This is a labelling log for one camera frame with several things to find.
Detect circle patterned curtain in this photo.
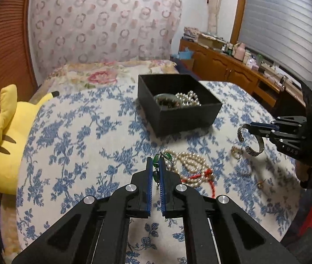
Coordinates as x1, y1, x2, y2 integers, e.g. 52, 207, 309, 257
27, 0, 182, 73

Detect navy blue blanket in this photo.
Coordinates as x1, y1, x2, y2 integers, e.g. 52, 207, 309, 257
170, 56, 193, 74

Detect wooden louvered wardrobe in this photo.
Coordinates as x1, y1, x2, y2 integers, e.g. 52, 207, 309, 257
0, 0, 39, 132

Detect beige tied window curtain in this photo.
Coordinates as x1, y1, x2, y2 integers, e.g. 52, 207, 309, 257
207, 0, 226, 32

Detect silver cuff bangle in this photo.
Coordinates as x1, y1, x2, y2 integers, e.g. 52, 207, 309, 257
237, 125, 265, 157

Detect blue floral tablecloth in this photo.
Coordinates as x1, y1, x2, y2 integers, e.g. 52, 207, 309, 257
16, 80, 312, 264

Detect white pearl strand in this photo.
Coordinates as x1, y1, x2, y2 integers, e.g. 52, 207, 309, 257
174, 90, 202, 107

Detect black box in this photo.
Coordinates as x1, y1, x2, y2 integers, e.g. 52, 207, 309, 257
138, 73, 223, 137

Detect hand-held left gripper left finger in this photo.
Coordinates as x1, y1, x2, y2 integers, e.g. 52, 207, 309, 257
11, 156, 154, 264

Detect pearl necklace with red cord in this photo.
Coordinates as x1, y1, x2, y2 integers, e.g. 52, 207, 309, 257
170, 151, 220, 199

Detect stack of patterned boxes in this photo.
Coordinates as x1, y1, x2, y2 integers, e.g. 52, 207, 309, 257
184, 27, 200, 40

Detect gold ring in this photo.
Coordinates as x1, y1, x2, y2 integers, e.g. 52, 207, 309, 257
231, 146, 243, 160

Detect wooden sideboard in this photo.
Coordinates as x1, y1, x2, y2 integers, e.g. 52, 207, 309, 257
179, 38, 305, 110

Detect green bead bracelet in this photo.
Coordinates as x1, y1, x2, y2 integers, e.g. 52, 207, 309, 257
153, 151, 176, 190

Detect pink thermos jug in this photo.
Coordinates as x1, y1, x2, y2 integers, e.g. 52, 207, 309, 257
233, 42, 246, 60

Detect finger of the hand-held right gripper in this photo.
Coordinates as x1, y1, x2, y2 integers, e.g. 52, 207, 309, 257
250, 115, 308, 131
251, 128, 283, 144

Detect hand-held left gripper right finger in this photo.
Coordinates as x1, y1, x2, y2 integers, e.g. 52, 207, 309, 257
158, 156, 301, 264

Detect floral bedspread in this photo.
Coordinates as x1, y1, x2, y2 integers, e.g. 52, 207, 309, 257
39, 59, 180, 88

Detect cardboard box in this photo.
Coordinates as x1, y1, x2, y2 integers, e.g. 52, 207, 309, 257
197, 33, 227, 49

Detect yellow plush toy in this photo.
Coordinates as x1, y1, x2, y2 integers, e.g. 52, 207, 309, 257
0, 84, 60, 196

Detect person's right hand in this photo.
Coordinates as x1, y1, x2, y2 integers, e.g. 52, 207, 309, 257
295, 158, 312, 189

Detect pale jade bangle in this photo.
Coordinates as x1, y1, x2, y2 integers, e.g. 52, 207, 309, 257
154, 93, 178, 107

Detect blue plastic bag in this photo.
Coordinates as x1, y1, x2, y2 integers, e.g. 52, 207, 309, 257
178, 48, 195, 71

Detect grey window blind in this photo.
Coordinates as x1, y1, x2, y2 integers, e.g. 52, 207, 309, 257
239, 0, 312, 88

